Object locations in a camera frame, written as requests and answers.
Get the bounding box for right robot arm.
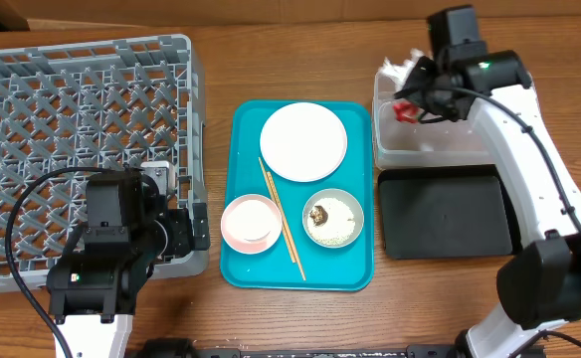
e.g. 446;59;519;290
380;50;581;357

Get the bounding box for clear plastic waste bin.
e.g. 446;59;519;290
371;67;544;173

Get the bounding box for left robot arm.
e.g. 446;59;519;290
46;165;210;357

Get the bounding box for white round plate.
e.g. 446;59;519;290
260;102;348;183

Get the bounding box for white rice pile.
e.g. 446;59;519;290
305;197;355;247

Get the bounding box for upper wooden chopstick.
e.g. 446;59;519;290
258;157;296;264

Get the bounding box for wooden chopstick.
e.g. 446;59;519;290
266;171;306;281
258;157;296;264

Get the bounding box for brown food scrap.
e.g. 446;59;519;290
309;205;328;227

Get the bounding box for grey-green bowl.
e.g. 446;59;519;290
301;188;364;249

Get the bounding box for grey plastic dishwasher rack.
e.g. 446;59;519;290
0;34;207;293

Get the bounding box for black food waste tray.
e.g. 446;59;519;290
376;164;522;260

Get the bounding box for lower wooden chopstick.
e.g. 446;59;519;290
266;171;306;281

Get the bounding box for white tissue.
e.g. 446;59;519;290
378;49;426;90

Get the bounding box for pink bowl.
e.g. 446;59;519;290
220;194;282;255

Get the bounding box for red snack wrapper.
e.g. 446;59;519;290
393;101;420;123

